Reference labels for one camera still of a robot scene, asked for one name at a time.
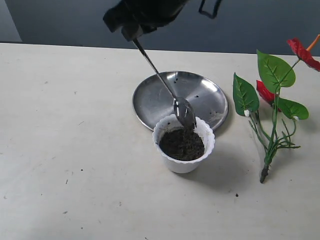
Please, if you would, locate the artificial anthurium plant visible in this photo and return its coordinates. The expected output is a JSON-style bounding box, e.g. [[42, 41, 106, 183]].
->
[[232, 36, 320, 184]]

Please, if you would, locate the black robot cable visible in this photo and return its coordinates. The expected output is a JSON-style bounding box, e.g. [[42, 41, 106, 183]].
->
[[198, 0, 223, 20]]

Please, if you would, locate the steel spork spoon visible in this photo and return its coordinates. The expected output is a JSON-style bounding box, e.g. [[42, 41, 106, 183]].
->
[[132, 38, 197, 129]]

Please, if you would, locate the round steel plate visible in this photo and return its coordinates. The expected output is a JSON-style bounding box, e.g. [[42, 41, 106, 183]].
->
[[132, 71, 229, 130]]

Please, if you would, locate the dark soil in pot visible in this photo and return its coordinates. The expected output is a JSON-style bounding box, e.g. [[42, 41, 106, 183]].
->
[[159, 128, 205, 162]]

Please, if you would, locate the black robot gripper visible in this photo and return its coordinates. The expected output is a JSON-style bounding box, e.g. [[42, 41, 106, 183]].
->
[[103, 0, 187, 42]]

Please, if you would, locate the white scalloped plastic pot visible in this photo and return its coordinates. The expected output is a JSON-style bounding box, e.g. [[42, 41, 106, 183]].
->
[[152, 114, 215, 174]]

